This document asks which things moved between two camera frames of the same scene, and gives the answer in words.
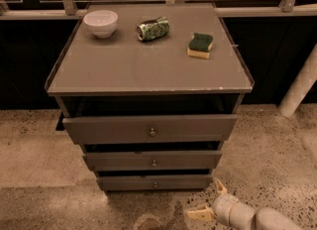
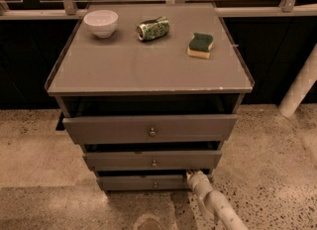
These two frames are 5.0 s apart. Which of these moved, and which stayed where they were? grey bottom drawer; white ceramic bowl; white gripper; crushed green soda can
Moved: white gripper
Stayed: white ceramic bowl; crushed green soda can; grey bottom drawer
